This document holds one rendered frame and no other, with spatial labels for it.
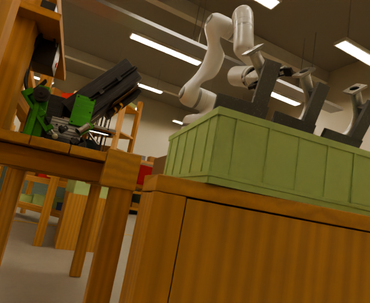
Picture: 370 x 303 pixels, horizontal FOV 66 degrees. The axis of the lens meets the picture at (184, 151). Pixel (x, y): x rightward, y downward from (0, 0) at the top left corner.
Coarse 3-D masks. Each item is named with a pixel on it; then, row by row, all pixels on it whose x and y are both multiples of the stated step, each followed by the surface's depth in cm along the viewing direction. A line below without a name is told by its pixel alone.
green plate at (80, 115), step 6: (78, 96) 175; (84, 96) 177; (78, 102) 174; (84, 102) 176; (90, 102) 177; (78, 108) 173; (84, 108) 174; (90, 108) 176; (72, 114) 170; (78, 114) 171; (84, 114) 173; (90, 114) 174; (72, 120) 169; (78, 120) 170; (84, 120) 172
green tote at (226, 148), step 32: (192, 128) 78; (224, 128) 63; (256, 128) 65; (288, 128) 68; (192, 160) 72; (224, 160) 62; (256, 160) 64; (288, 160) 67; (320, 160) 70; (352, 160) 73; (256, 192) 63; (288, 192) 66; (320, 192) 69; (352, 192) 71
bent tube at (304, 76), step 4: (304, 68) 86; (308, 68) 85; (312, 68) 83; (300, 72) 85; (304, 72) 83; (308, 72) 82; (292, 76) 85; (296, 76) 84; (300, 76) 82; (304, 76) 83; (308, 76) 83; (300, 80) 85; (304, 80) 84; (308, 80) 84; (304, 84) 84; (308, 84) 84; (312, 84) 85; (304, 88) 85; (308, 88) 85; (304, 92) 86; (304, 96) 87; (308, 96) 86; (308, 100) 86; (304, 104) 88; (304, 108) 88; (300, 116) 88
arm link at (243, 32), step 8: (240, 24) 126; (248, 24) 126; (240, 32) 124; (248, 32) 124; (240, 40) 122; (248, 40) 122; (240, 48) 122; (248, 48) 122; (240, 56) 125; (248, 56) 123; (248, 64) 127
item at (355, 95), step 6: (354, 84) 88; (360, 84) 86; (348, 90) 86; (354, 90) 85; (360, 90) 85; (354, 96) 86; (360, 96) 86; (354, 102) 87; (360, 102) 87; (354, 108) 88; (354, 114) 89; (354, 120) 90; (348, 126) 92; (348, 132) 91
